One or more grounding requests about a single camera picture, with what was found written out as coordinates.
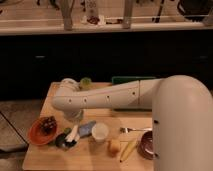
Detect white dish brush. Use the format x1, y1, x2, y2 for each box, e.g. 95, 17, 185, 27
65, 125, 80, 148

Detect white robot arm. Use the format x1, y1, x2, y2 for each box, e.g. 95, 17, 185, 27
52, 75, 213, 171

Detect white plastic cup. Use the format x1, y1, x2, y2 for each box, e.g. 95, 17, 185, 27
92, 123, 109, 143

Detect green cup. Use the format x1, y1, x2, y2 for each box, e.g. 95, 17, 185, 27
79, 77, 92, 90

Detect blue cloth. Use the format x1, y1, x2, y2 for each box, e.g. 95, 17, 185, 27
78, 121, 96, 137

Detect dark brown item in bowl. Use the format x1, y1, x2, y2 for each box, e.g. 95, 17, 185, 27
40, 116, 56, 135

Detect orange bowl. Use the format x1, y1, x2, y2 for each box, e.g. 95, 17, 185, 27
27, 117, 57, 146

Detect yellow round fruit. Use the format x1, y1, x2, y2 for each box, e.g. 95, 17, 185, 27
108, 139, 121, 155

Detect silver fork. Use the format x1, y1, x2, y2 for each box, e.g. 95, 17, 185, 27
119, 127, 152, 133

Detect green tray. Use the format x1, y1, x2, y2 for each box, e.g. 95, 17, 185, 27
111, 76, 152, 85

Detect yellow banana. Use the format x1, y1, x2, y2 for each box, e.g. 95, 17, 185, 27
120, 139, 137, 162

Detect dark red bowl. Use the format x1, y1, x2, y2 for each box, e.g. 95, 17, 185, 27
138, 131, 154, 160

